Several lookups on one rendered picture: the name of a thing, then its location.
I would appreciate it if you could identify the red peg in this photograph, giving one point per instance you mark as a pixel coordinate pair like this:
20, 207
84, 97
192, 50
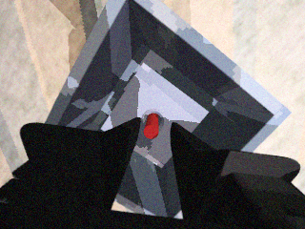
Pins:
151, 127

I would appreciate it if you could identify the grey open box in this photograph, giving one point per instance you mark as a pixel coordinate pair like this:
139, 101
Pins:
242, 114

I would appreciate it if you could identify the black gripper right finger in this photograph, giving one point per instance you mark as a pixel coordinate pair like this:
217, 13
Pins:
201, 170

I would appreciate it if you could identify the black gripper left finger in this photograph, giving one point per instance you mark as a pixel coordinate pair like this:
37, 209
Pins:
108, 153

